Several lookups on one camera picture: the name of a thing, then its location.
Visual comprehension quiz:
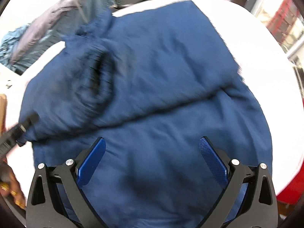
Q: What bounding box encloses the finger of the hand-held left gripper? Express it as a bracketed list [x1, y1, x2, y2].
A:
[14, 113, 39, 147]

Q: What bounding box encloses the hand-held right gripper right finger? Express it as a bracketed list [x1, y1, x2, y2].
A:
[195, 136, 278, 228]

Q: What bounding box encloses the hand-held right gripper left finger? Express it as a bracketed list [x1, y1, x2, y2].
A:
[26, 136, 107, 228]

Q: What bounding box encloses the navy blue jacket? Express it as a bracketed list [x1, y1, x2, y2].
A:
[18, 0, 273, 228]

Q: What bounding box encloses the person's left hand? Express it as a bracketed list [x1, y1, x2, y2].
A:
[0, 164, 26, 210]

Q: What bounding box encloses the crumpled blue quilt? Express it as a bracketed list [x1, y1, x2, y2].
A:
[0, 25, 30, 64]

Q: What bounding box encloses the red plastic object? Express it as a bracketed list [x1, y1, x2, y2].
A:
[275, 169, 304, 209]

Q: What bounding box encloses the pink polka dot blanket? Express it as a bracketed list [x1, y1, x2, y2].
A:
[0, 0, 304, 195]

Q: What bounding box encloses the grey duvet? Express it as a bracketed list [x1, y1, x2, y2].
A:
[11, 0, 100, 63]

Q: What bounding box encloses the black round stool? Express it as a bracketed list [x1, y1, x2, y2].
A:
[115, 0, 148, 9]

